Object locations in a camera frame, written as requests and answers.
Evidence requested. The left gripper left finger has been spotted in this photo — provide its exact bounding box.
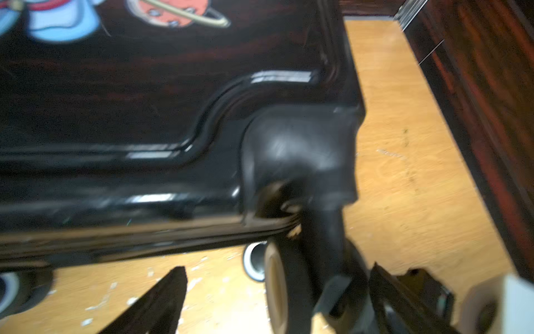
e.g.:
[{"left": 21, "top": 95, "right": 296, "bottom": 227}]
[{"left": 100, "top": 267, "right": 188, "bottom": 334}]

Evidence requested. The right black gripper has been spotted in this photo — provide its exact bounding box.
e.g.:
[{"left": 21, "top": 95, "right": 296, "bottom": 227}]
[{"left": 396, "top": 268, "right": 455, "bottom": 321}]

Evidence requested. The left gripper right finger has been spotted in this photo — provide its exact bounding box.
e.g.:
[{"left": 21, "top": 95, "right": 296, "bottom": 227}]
[{"left": 369, "top": 263, "right": 458, "bottom": 333}]

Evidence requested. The black white space suitcase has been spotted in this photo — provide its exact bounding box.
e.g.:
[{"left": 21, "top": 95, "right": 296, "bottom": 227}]
[{"left": 1, "top": 1, "right": 376, "bottom": 333}]

